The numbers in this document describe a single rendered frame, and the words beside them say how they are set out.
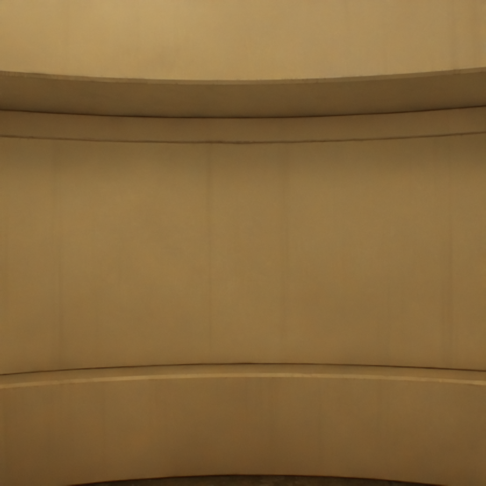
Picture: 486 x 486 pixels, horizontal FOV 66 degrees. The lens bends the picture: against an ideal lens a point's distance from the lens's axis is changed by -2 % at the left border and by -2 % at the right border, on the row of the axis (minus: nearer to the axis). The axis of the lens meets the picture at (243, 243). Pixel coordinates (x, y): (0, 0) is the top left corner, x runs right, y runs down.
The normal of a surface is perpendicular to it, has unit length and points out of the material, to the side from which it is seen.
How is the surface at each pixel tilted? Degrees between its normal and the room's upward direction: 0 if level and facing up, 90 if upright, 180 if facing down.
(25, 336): 90
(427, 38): 90
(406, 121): 90
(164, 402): 90
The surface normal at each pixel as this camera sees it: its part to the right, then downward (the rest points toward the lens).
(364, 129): -0.15, 0.00
